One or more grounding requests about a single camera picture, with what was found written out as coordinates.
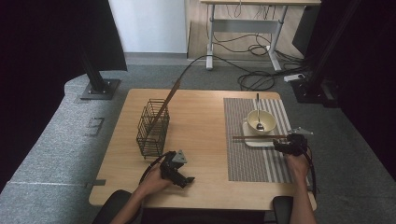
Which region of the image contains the black stand with dark base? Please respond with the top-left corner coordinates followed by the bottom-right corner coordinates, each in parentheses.
top-left (290, 0), bottom-right (362, 109)

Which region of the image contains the brown wooden chopstick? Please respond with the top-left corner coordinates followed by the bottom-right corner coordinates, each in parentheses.
top-left (232, 133), bottom-right (289, 141)
top-left (148, 77), bottom-right (182, 133)

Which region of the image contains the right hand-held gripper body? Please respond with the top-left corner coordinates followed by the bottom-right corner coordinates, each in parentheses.
top-left (278, 125), bottom-right (314, 157)

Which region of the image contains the black wire cutlery basket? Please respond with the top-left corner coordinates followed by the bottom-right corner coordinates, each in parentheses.
top-left (135, 98), bottom-right (171, 160)

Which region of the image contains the grey floor outlet cover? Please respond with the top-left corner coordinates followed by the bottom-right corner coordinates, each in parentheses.
top-left (84, 117), bottom-right (106, 138)

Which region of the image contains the grey striped placemat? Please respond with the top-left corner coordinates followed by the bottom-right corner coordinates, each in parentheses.
top-left (222, 97), bottom-right (295, 184)

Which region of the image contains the white power strip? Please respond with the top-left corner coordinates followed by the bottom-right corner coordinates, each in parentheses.
top-left (283, 73), bottom-right (306, 83)

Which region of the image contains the hand-held gripper cable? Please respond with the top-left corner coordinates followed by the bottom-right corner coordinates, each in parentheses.
top-left (138, 152), bottom-right (170, 185)
top-left (302, 145), bottom-right (318, 201)

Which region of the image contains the person's left hand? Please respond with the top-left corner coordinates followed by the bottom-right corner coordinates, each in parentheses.
top-left (137, 164), bottom-right (174, 196)

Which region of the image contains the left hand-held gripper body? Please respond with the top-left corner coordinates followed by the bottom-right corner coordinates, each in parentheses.
top-left (159, 149), bottom-right (189, 185)

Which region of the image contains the white-legged desk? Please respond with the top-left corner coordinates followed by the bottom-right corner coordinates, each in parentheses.
top-left (199, 0), bottom-right (322, 73)

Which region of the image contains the metal spoon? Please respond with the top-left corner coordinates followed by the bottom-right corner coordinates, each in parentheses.
top-left (254, 92), bottom-right (266, 132)

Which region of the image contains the person's right hand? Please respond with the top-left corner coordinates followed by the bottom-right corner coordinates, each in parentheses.
top-left (284, 151), bottom-right (311, 185)

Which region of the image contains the right hand-held gripper cable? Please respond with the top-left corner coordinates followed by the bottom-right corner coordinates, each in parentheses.
top-left (302, 145), bottom-right (318, 201)

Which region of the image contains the cream ceramic bowl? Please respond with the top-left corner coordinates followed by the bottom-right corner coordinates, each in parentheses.
top-left (246, 108), bottom-right (277, 135)

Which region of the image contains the white square plate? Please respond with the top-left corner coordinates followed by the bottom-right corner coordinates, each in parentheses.
top-left (241, 120), bottom-right (283, 148)

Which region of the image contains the black stand with base plate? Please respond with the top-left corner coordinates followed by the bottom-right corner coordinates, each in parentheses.
top-left (78, 46), bottom-right (122, 101)

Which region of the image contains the left hand-held gripper cable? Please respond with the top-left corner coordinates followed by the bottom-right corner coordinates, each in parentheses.
top-left (138, 152), bottom-right (170, 185)

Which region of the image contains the black curtain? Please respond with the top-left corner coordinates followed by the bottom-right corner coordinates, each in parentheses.
top-left (0, 0), bottom-right (128, 190)
top-left (311, 0), bottom-right (396, 175)

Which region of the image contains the bundle of black floor cables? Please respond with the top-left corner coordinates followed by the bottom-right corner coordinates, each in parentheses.
top-left (174, 31), bottom-right (312, 92)

